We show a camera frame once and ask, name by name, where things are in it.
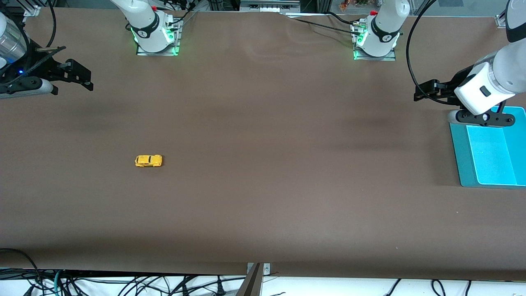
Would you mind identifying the grey slanted stand leg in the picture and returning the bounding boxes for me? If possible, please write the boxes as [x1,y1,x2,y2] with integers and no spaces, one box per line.
[235,263,263,296]

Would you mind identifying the black right base cable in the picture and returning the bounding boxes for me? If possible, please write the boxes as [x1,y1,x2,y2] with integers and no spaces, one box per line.
[166,7,198,28]

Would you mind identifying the grey background device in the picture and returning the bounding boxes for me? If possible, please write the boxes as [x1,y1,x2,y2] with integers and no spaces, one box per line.
[240,0,301,13]

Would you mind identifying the turquoise plastic bin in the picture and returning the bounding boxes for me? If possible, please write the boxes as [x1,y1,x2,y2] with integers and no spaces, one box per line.
[449,106,526,189]

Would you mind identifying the yellow beetle toy car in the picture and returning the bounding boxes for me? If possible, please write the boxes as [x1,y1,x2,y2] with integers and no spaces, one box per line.
[135,155,163,168]

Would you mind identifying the orange background items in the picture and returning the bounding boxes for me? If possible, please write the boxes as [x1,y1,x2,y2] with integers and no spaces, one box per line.
[339,0,371,11]

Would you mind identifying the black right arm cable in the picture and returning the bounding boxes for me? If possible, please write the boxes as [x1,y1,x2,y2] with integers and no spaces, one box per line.
[45,0,57,48]

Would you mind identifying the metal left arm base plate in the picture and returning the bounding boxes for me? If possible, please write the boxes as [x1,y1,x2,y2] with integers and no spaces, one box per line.
[353,23,397,62]

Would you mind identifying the black looped floor cable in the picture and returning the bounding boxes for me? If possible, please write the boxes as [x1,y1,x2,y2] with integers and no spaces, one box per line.
[0,248,42,296]

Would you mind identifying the short black base cable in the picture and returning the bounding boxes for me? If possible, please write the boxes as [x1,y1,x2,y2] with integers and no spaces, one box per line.
[327,12,360,25]

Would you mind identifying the long black base cable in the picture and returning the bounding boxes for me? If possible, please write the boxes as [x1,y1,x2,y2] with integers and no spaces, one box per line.
[293,16,358,34]

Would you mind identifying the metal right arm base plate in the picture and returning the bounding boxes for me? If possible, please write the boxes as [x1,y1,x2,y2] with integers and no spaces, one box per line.
[136,18,182,56]

